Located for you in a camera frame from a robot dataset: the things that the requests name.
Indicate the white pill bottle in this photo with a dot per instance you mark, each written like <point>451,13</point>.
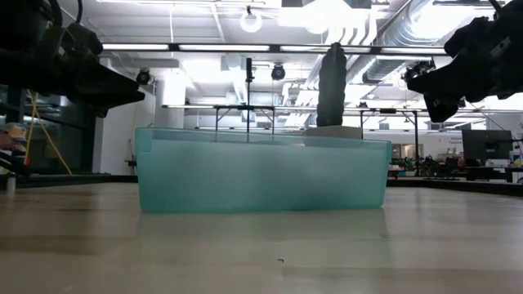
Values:
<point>10,185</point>

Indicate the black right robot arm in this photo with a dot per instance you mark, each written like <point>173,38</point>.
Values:
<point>515,16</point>

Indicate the black cluttered desk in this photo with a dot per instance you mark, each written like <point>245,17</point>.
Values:
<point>486,173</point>

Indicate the black vertical pole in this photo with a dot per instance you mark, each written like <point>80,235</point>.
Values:
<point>248,102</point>

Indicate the silver ventilation duct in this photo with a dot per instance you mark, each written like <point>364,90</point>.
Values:
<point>392,45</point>

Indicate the black computer monitor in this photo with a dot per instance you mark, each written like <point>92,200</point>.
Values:
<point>486,145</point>

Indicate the black frame stand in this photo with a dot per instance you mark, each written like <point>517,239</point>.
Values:
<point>245,108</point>
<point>416,134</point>

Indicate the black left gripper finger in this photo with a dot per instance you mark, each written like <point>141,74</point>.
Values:
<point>106,87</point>
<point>106,111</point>

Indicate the person with cap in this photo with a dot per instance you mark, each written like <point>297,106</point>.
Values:
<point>12,134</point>

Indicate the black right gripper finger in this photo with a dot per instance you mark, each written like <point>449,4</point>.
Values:
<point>443,81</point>
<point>443,108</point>

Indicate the black ceiling spotlight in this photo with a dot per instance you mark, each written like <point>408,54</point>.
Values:
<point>414,69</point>
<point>143,77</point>
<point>278,72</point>

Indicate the black table edge frame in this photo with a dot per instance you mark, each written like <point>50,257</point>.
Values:
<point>449,185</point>

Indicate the teal translucent plastic basket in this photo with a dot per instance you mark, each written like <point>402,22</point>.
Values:
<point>261,175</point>

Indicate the overhead bar with light strips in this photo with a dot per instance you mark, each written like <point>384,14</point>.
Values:
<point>224,47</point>

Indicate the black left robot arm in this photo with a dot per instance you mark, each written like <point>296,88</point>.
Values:
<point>24,24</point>

